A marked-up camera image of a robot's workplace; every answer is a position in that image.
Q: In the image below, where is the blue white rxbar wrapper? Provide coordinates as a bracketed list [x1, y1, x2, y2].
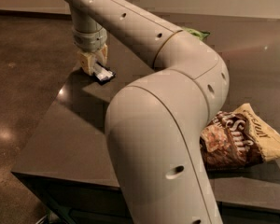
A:
[93, 63, 115, 82]

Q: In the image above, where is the brown chip bag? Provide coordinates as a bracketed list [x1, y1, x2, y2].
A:
[200, 103, 280, 171]

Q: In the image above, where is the green chip bag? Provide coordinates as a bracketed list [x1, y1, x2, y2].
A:
[184, 27, 210, 41]

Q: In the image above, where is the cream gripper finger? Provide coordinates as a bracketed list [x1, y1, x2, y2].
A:
[77, 51, 95, 76]
[95, 44, 108, 66]

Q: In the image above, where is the dark table base frame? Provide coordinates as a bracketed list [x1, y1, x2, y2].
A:
[13, 172, 280, 224]

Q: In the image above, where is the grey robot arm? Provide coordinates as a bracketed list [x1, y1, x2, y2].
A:
[64, 0, 229, 224]

